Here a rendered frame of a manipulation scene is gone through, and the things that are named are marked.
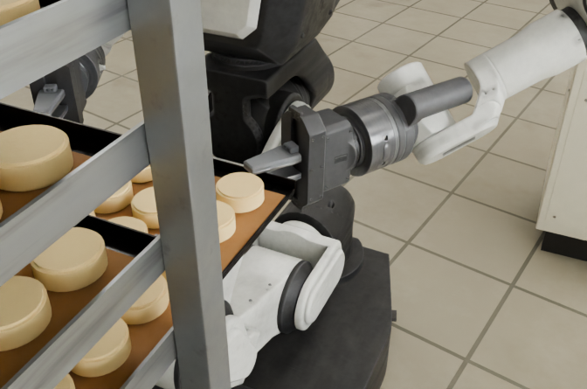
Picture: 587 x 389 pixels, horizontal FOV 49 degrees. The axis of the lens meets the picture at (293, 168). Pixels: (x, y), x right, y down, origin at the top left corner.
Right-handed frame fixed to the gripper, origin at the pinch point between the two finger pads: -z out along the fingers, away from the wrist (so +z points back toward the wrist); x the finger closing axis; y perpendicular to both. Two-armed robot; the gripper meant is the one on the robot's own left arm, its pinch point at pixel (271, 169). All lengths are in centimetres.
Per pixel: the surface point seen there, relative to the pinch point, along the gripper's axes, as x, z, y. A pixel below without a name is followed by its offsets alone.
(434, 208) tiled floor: -76, 94, -55
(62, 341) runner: 10.1, -28.7, 22.3
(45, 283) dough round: 8.9, -27.9, 15.5
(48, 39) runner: 27.2, -25.7, 20.4
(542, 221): -65, 101, -24
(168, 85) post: 22.8, -19.4, 19.3
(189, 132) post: 19.6, -18.5, 19.7
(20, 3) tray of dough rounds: 27.9, -25.9, 16.7
